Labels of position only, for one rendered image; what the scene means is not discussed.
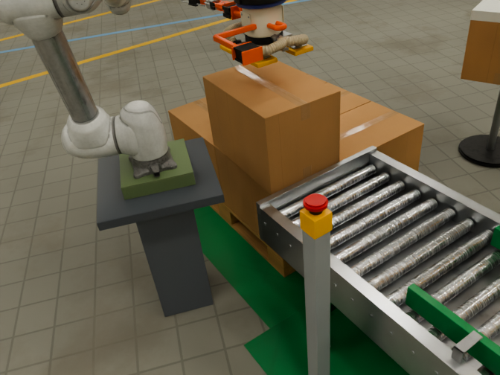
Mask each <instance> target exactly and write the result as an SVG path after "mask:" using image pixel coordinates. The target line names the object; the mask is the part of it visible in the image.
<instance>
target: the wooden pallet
mask: <svg viewBox="0 0 500 375"><path fill-rule="evenodd" d="M210 206H211V207H212V208H213V209H214V210H215V211H216V212H217V213H218V214H219V215H220V216H221V217H222V218H223V219H224V220H225V221H226V222H227V223H228V224H229V225H230V226H231V227H232V228H233V229H234V230H235V231H236V232H237V233H238V234H239V235H240V236H241V237H243V238H244V239H245V240H246V241H247V242H248V243H249V244H250V245H251V246H252V247H253V248H254V249H255V250H256V251H257V252H258V253H259V254H260V255H262V256H263V257H264V258H265V259H266V260H267V261H268V262H269V263H270V264H271V265H272V266H273V267H274V268H275V269H276V270H277V271H278V272H279V273H281V274H282V275H283V276H284V277H286V276H288V275H290V274H292V273H293V272H295V271H296V270H295V269H293V268H292V267H291V266H290V265H289V264H288V263H287V262H286V261H285V260H284V259H283V258H282V257H281V256H280V255H279V254H278V253H276V252H275V251H274V250H273V249H272V248H271V247H270V246H269V245H267V244H266V243H265V242H264V241H262V240H261V239H260V236H259V235H258V234H257V233H256V232H255V231H254V230H252V229H251V228H250V227H249V226H248V225H247V224H246V223H245V222H243V221H242V220H241V219H240V218H239V217H238V216H237V215H236V214H235V213H234V212H233V211H232V210H231V209H230V208H229V207H228V206H226V205H225V204H224V202H223V203H219V204H215V205H210Z"/></svg>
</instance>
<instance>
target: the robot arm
mask: <svg viewBox="0 0 500 375"><path fill-rule="evenodd" d="M102 1H103V0H0V21H2V22H3V23H6V24H8V25H14V26H15V27H16V28H18V29H19V30H20V31H21V32H22V33H23V34H24V35H25V36H26V37H28V38H30V39H31V40H32V42H33V44H34V46H35V48H36V50H37V52H38V54H39V56H40V58H41V60H42V62H43V64H44V66H45V67H46V69H47V71H48V73H49V74H50V76H51V79H52V80H53V82H54V85H55V86H56V88H57V91H58V92H59V94H60V97H61V98H62V101H63V103H64V104H65V107H66V109H67V110H68V113H69V116H68V120H67V124H66V125H65V126H64V127H63V129H62V134H61V141H62V145H63V147H64V149H65V151H66V152H67V153H69V154H70V155H71V156H75V157H78V158H103V157H109V156H116V155H119V154H126V155H130V156H129V160H130V161H131V162H132V167H133V170H134V173H133V176H134V178H135V179H140V178H141V177H143V176H148V175H150V174H153V175H154V176H155V177H159V176H160V172H161V171H165V170H173V169H176V168H177V163H175V161H174V160H173V157H172V156H171V153H170V147H169V146H168V145H167V137H166V133H165V130H164V125H163V123H162V120H161V118H160V116H159V114H158V112H157V111H156V109H155V108H154V107H153V106H152V105H151V104H150V103H148V102H146V101H143V100H135V101H132V102H130V103H128V104H127V105H125V106H124V107H123V108H122V109H121V111H120V114H119V115H117V116H113V117H109V115H108V114H107V113H106V112H105V111H104V109H103V108H101V107H99V106H96V105H95V104H94V101H93V99H92V96H91V94H90V91H89V89H88V87H87V85H86V82H85V80H84V78H83V75H82V73H81V71H80V68H79V66H78V64H77V61H76V59H75V57H74V55H73V52H72V50H71V47H70V45H69V43H68V40H67V39H66V37H65V34H64V32H63V18H64V17H69V16H76V15H79V14H87V13H91V12H92V11H93V10H95V9H96V8H97V7H98V6H99V5H100V3H101V2H102ZM104 1H105V3H106V6H107V7H108V8H109V10H110V11H111V12H112V13H114V14H115V15H124V14H125V13H127V12H128V11H129V9H130V7H131V0H104Z"/></svg>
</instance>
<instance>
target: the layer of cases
mask: <svg viewBox="0 0 500 375"><path fill-rule="evenodd" d="M299 71H300V70H299ZM301 72H302V71H301ZM303 73H305V72H303ZM305 74H307V73H305ZM307 75H309V76H311V77H313V78H315V79H317V80H320V81H321V82H323V83H326V84H327V85H329V86H332V87H333V88H335V89H338V90H339V91H341V101H340V148H339V161H342V160H344V159H346V158H348V157H350V156H352V155H354V154H356V153H359V152H361V151H363V150H365V149H367V148H369V147H371V146H375V147H376V148H377V149H376V150H378V151H380V152H381V153H383V154H385V155H387V156H389V157H391V158H393V159H395V160H397V161H399V162H400V163H402V164H404V165H406V166H408V167H410V168H412V169H414V170H416V171H417V172H418V168H419V162H420V151H421V146H422V140H423V129H424V123H421V122H419V121H416V120H415V119H413V118H410V117H408V116H405V115H403V114H400V113H399V112H395V111H394V110H392V109H389V108H387V107H384V106H382V105H379V104H378V103H374V102H373V101H370V100H368V99H366V98H363V97H361V96H358V95H357V94H354V93H352V92H349V91H347V90H345V89H342V88H340V87H338V86H335V85H333V84H331V83H328V82H326V81H324V80H321V79H319V78H317V77H314V76H312V75H310V74H307ZM168 113H169V117H170V123H171V126H172V131H173V137H174V140H179V139H184V140H185V141H187V140H190V139H195V138H201V137H203V138H204V141H205V145H206V147H207V149H208V153H209V156H210V157H211V161H212V164H213V166H214V169H215V172H216V175H217V178H218V180H219V184H220V186H221V188H222V192H223V194H224V199H225V202H224V204H225V205H226V206H228V207H229V208H230V209H231V210H232V211H233V212H234V213H235V214H236V215H237V216H238V217H239V218H240V219H241V220H242V221H243V222H245V223H246V224H247V225H248V226H249V227H250V228H251V229H252V230H254V231H255V232H256V233H257V234H258V235H259V236H260V232H259V225H258V218H257V205H256V202H257V201H259V200H262V199H264V198H266V197H267V196H270V195H271V194H270V193H268V192H267V191H266V190H265V189H264V188H263V187H261V186H260V185H259V184H258V183H257V182H256V181H255V180H253V178H252V177H250V176H249V175H248V174H247V173H246V172H245V171H243V170H242V169H241V168H240V167H239V166H238V165H236V164H235V163H234V162H233V161H232V160H231V159H230V158H229V157H228V156H227V155H226V154H224V153H223V152H222V151H221V150H220V149H219V148H217V147H216V146H215V145H214V142H213V137H212V132H211V124H210V118H209V114H208V105H207V100H206V97H204V98H202V99H199V100H196V101H194V102H191V103H188V104H185V105H183V106H179V107H177V108H175V109H171V110H168Z"/></svg>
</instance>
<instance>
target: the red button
mask: <svg viewBox="0 0 500 375"><path fill-rule="evenodd" d="M303 205H304V208H305V209H307V210H308V211H309V212H310V213H311V214H312V215H319V214H321V213H322V212H323V210H325V209H326V208H327V206H328V199H327V197H325V196H323V195H321V194H318V193H313V194H310V195H309V196H306V197H305V198H304V201H303Z"/></svg>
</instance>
